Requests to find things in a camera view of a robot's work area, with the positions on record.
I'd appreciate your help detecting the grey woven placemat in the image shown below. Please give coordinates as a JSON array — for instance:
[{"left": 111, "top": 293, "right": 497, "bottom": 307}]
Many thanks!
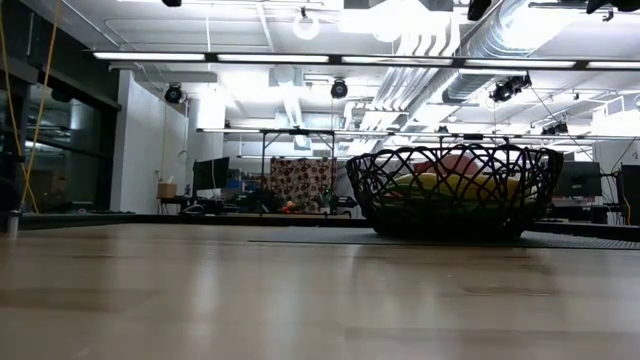
[{"left": 248, "top": 225, "right": 640, "bottom": 251}]

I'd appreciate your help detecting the black computer monitor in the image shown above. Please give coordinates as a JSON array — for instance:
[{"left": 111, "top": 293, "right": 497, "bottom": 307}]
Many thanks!
[
  {"left": 619, "top": 163, "right": 640, "bottom": 226},
  {"left": 192, "top": 156, "right": 231, "bottom": 192},
  {"left": 555, "top": 160, "right": 604, "bottom": 199}
]

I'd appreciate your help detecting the brown patterned cloth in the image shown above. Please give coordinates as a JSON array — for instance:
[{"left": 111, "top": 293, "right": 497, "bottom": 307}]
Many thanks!
[{"left": 269, "top": 157, "right": 337, "bottom": 215}]

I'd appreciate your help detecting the long linear ceiling light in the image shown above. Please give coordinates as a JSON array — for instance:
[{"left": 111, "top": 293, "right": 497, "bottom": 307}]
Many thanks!
[
  {"left": 195, "top": 126, "right": 640, "bottom": 142},
  {"left": 92, "top": 49, "right": 640, "bottom": 71}
]

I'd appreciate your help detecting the cardboard box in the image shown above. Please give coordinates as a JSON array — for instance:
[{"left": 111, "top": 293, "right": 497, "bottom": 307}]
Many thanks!
[{"left": 156, "top": 175, "right": 179, "bottom": 200}]

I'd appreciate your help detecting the black metal frame stand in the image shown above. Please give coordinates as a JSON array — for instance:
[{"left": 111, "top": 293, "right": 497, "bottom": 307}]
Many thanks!
[{"left": 258, "top": 128, "right": 337, "bottom": 216}]

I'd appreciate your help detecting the black ceiling spot lamp cluster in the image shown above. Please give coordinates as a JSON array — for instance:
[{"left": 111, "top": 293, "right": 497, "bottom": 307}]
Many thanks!
[{"left": 488, "top": 73, "right": 533, "bottom": 104}]

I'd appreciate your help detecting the pink peach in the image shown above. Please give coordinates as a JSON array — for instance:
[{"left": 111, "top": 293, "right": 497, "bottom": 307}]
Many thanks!
[{"left": 434, "top": 153, "right": 484, "bottom": 177}]

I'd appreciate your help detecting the black wire basket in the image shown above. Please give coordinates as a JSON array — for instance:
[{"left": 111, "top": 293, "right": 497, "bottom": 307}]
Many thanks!
[{"left": 345, "top": 143, "right": 565, "bottom": 241}]

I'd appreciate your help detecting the silver ventilation duct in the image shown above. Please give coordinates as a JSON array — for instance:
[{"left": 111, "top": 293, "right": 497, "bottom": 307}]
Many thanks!
[{"left": 439, "top": 0, "right": 621, "bottom": 105}]

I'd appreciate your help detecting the round white ceiling lamp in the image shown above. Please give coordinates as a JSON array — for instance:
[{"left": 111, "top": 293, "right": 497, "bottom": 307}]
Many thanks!
[{"left": 292, "top": 6, "right": 322, "bottom": 42}]

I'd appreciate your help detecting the yellow banana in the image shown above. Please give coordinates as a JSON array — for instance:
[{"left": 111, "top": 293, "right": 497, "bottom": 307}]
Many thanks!
[{"left": 392, "top": 172, "right": 524, "bottom": 201}]

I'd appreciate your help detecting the yellow cable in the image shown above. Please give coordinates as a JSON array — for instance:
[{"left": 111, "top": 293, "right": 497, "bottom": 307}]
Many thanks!
[{"left": 0, "top": 0, "right": 65, "bottom": 215}]

